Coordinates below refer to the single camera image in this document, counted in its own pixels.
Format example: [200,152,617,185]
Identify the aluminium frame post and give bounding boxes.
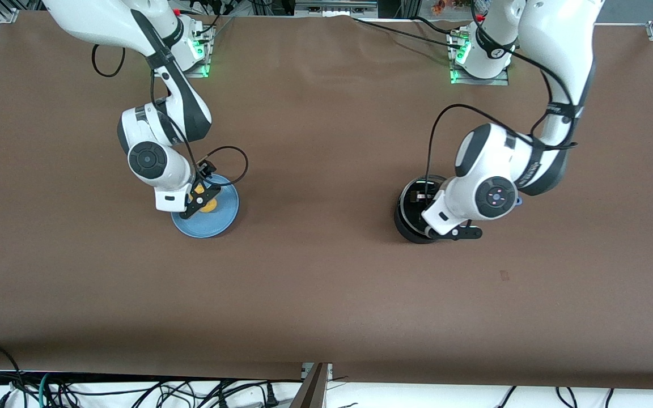
[289,363,333,408]

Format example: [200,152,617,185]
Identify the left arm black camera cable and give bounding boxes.
[426,0,583,200]

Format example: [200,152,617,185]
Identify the brown table cover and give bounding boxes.
[0,10,653,390]

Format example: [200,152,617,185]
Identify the black pot with blue handle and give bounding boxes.
[393,177,523,245]

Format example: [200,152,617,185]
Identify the glass lid with blue knob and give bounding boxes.
[397,177,447,228]

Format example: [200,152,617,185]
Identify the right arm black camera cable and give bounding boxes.
[91,44,249,189]

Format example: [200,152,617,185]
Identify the silver aluminium rail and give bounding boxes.
[294,0,379,18]

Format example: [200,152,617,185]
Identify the blue round plate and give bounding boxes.
[171,173,240,239]

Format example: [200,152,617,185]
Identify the black cable across table cover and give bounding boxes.
[352,16,464,49]

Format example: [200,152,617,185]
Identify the yellow potato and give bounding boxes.
[197,182,218,214]

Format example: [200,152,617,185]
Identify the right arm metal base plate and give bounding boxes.
[184,24,212,78]

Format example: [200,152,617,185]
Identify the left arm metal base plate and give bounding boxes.
[448,28,510,86]

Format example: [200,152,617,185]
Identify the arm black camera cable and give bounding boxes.
[426,0,583,200]
[91,44,249,189]

